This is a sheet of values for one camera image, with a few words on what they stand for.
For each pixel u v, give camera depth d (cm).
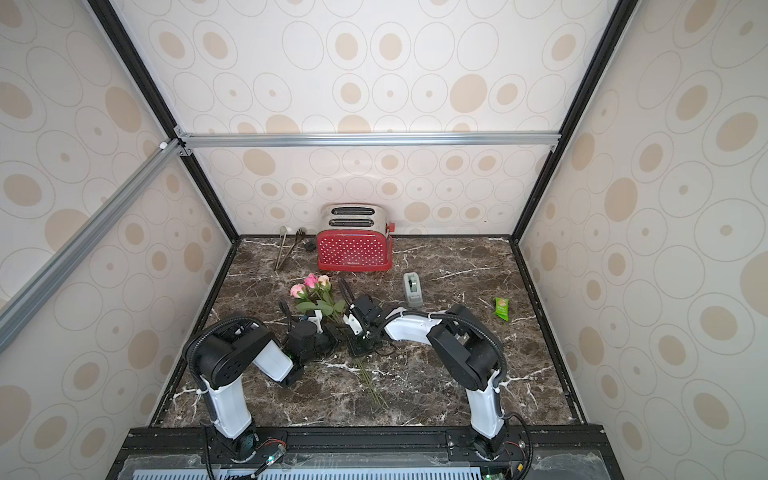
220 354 49
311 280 100
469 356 49
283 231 121
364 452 73
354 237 97
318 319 89
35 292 54
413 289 100
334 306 98
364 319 73
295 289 100
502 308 97
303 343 73
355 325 84
